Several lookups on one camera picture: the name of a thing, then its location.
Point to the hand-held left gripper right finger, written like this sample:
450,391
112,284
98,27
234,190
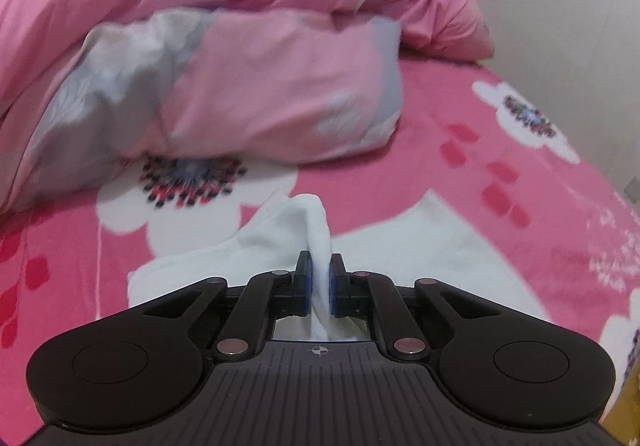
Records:
334,286

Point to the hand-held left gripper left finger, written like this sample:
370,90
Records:
309,283

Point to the white sweatshirt orange bear outline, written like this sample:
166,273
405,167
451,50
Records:
290,226

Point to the pink floral bed blanket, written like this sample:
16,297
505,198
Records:
450,101

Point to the pink patterned duvet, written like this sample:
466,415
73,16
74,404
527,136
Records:
250,51

